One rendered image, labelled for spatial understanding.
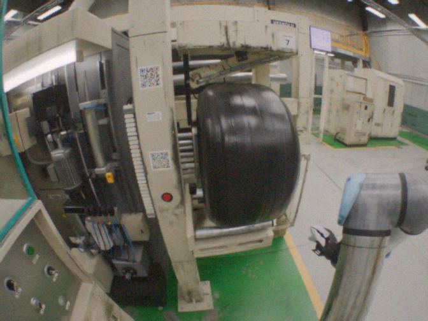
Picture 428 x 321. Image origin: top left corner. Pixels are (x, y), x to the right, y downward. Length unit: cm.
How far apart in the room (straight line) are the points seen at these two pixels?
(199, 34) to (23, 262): 102
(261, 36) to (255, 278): 171
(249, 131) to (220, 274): 141
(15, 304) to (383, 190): 83
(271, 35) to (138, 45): 62
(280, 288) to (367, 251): 135
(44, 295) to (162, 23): 88
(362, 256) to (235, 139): 40
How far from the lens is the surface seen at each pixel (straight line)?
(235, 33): 93
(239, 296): 162
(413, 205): 42
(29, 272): 61
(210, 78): 101
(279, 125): 54
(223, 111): 52
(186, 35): 90
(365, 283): 43
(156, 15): 66
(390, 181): 42
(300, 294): 172
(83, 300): 76
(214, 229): 78
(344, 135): 536
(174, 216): 81
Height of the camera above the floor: 148
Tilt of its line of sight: 25 degrees down
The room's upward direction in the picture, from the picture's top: 2 degrees counter-clockwise
